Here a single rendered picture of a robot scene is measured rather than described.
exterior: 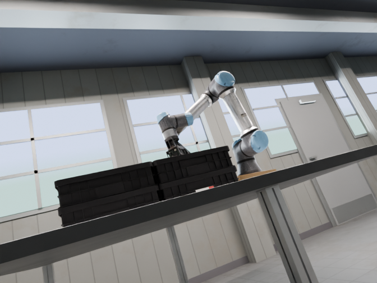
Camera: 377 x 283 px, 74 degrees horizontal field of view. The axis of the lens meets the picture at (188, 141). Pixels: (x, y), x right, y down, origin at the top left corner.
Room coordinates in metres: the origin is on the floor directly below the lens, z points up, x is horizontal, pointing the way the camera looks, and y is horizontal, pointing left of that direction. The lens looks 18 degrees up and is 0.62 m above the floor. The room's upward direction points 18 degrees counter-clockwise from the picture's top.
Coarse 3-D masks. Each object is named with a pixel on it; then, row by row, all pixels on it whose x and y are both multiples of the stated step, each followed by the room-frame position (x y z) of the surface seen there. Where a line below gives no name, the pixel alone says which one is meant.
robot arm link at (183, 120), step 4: (188, 112) 1.28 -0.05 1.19; (176, 116) 1.23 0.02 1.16; (180, 116) 1.24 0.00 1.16; (184, 116) 1.25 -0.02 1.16; (188, 116) 1.26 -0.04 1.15; (192, 116) 1.28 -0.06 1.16; (176, 120) 1.22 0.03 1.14; (180, 120) 1.23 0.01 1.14; (184, 120) 1.25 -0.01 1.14; (188, 120) 1.26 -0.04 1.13; (192, 120) 1.27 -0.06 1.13; (180, 124) 1.25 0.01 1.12; (184, 124) 1.26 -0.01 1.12; (188, 124) 1.28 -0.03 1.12; (176, 128) 1.26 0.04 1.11; (180, 128) 1.30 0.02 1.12; (184, 128) 1.31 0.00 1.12
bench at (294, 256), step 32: (320, 160) 0.93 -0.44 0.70; (352, 160) 1.00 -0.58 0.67; (224, 192) 0.76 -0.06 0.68; (256, 192) 0.93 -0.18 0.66; (96, 224) 0.62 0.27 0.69; (128, 224) 0.65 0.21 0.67; (160, 224) 1.12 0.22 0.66; (288, 224) 0.90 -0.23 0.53; (0, 256) 0.54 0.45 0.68; (32, 256) 0.60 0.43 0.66; (64, 256) 1.27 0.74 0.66; (288, 256) 0.90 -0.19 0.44
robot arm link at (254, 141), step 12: (228, 72) 1.36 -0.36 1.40; (216, 84) 1.37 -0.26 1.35; (228, 84) 1.34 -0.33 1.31; (216, 96) 1.46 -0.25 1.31; (228, 96) 1.38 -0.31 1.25; (228, 108) 1.42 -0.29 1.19; (240, 108) 1.39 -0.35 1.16; (240, 120) 1.40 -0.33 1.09; (252, 132) 1.39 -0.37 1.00; (252, 144) 1.39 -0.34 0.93; (264, 144) 1.41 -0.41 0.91
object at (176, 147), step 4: (172, 136) 1.20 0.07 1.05; (176, 136) 1.21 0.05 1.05; (164, 140) 1.19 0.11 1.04; (168, 140) 1.19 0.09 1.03; (172, 140) 1.19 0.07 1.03; (176, 140) 1.24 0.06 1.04; (168, 144) 1.21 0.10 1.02; (172, 144) 1.20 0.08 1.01; (176, 144) 1.22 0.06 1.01; (168, 148) 1.19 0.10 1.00; (172, 148) 1.18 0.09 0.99; (176, 148) 1.17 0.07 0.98; (180, 148) 1.19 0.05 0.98; (168, 152) 1.19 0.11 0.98; (172, 152) 1.18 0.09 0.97; (176, 152) 1.18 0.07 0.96; (180, 152) 1.18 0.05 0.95; (184, 152) 1.22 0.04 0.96; (172, 156) 1.18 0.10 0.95
